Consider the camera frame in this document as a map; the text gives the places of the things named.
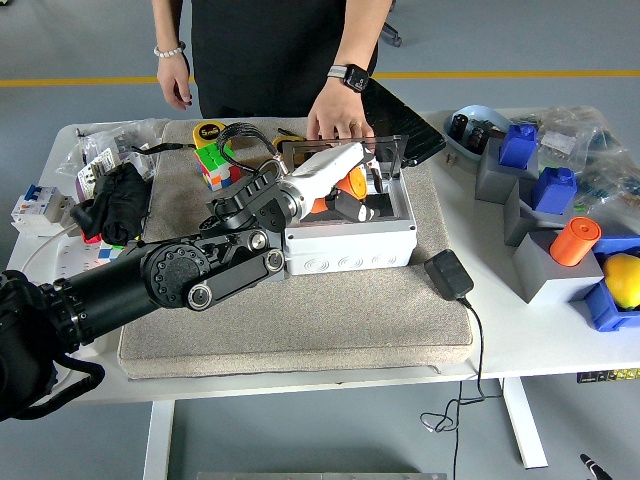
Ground light blue bowl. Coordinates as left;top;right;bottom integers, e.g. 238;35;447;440
443;104;516;164

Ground grey block holder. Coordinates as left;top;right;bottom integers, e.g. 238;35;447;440
503;177;576;247
474;137;541;206
513;230;606;305

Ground black power adapter plug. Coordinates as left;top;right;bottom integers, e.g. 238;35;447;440
423;248;475;303

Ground person's right hand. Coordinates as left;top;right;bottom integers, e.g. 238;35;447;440
156;48;195;112

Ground glossy black flat case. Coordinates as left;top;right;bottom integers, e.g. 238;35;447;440
359;77;448;169

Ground tinted transparent box lid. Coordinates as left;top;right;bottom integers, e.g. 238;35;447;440
277;134;410;179

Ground blue plastic bin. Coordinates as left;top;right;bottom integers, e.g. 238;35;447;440
582;234;640;334

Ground person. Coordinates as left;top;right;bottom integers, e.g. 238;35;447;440
189;0;382;120

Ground clear plastic bag with hardware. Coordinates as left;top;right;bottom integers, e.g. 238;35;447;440
54;118;169;201

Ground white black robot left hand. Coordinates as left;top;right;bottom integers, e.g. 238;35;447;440
287;141;387;225

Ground white blue circuit breaker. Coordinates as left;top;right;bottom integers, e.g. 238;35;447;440
10;183;76;236

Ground person's left hand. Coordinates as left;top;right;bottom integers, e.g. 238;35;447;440
305;77;376;144

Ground black adapter cord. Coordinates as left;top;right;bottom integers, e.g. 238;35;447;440
419;294;504;480

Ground clear plastic bags with parts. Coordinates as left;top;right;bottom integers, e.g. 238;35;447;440
514;104;640;241

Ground yellow tape measure 5m print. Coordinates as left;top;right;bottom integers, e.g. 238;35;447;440
193;121;229;150

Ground blue plastic block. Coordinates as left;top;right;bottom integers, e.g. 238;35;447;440
498;123;539;170
531;167;579;215

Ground orange cylinder battery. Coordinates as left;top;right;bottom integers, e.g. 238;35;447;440
312;167;369;216
549;216;603;268

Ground white plastic junction box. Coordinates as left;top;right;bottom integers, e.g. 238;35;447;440
282;169;419;276

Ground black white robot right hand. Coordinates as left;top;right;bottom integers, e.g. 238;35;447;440
579;452;609;480

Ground black cloth bundle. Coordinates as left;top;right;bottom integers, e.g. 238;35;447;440
69;162;154;246

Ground grey-brown fabric mat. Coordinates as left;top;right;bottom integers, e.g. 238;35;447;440
117;117;476;380

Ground black office chair base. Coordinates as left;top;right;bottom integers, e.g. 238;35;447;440
378;0;404;49

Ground yellow lemon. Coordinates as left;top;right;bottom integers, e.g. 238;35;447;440
602;253;640;309

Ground black table control panel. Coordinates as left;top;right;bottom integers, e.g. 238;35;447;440
576;368;640;385

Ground white power strip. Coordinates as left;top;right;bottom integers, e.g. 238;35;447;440
57;242;126;281

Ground white cable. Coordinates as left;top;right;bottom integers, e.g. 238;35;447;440
19;224;84;274

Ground black strap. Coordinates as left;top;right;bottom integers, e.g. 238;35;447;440
130;142;197;155

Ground white table leg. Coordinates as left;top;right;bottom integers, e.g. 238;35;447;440
143;399;176;480
501;377;549;470

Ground black wrist watch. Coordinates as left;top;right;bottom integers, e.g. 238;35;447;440
327;62;371;94

